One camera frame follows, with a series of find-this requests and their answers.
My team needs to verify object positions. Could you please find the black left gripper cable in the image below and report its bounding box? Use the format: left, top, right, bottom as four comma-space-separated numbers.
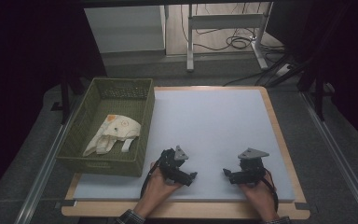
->
139, 158, 163, 200

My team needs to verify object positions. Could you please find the person's right hand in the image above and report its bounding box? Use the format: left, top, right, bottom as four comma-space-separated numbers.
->
238, 169, 282, 222

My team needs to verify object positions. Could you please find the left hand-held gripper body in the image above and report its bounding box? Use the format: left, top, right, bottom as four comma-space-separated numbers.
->
158, 145, 190, 185

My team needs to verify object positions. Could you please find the black floor cable tangle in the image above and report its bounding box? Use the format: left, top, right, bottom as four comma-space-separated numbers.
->
180, 2, 288, 88

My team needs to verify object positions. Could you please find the white foam mat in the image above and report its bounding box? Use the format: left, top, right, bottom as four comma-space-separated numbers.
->
72, 88, 296, 203

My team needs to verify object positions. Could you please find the person's left hand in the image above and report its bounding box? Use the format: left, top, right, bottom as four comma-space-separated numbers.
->
133, 161, 183, 218

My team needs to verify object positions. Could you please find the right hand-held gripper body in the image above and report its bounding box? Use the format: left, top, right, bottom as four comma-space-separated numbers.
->
229, 147, 270, 188

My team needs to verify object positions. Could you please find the white cabinet panel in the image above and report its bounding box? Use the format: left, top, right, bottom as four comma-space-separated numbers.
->
83, 5, 168, 54

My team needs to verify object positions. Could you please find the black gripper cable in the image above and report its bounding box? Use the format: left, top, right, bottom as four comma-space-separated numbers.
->
139, 158, 163, 200
261, 167, 280, 213

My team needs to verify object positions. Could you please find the cream printed baby garment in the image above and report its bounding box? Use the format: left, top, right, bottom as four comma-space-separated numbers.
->
82, 114, 142, 158

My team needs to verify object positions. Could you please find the black metal stand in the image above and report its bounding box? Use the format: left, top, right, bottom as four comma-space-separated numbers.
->
296, 59, 336, 122
50, 73, 86, 126

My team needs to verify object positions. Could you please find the white power strip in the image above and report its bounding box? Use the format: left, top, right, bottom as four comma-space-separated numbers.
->
274, 63, 294, 77

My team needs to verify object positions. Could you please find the green plastic basket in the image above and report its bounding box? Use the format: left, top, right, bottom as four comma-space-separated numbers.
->
55, 77, 156, 178

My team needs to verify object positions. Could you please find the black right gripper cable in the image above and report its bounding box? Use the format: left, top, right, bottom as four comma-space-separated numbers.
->
261, 167, 280, 213

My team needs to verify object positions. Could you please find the aluminium floor rail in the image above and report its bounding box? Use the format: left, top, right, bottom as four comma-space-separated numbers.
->
300, 92, 358, 224
13, 94, 83, 224

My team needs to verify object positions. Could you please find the white desk frame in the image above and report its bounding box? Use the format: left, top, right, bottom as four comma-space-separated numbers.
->
186, 2, 275, 74

